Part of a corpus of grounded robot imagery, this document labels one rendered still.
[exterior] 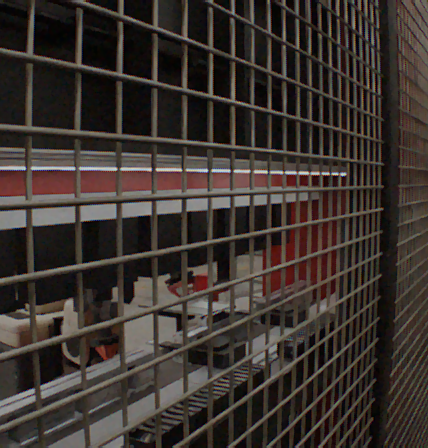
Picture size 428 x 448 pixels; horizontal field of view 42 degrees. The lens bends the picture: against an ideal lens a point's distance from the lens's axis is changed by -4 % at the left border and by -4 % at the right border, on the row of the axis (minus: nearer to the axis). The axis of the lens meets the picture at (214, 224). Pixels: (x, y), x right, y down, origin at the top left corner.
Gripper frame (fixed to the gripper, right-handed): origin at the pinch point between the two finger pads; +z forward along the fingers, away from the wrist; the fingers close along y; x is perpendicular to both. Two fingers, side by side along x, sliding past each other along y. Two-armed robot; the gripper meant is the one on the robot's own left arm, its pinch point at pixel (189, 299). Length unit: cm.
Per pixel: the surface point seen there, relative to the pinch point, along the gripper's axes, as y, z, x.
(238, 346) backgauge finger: -43, 21, -36
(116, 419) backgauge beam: -87, 23, -32
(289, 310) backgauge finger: -6.0, 18.2, -35.3
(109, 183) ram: -63, -26, -35
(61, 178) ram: -79, -27, -36
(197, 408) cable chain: -84, 27, -48
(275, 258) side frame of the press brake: 84, -7, 2
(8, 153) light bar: -110, -20, -55
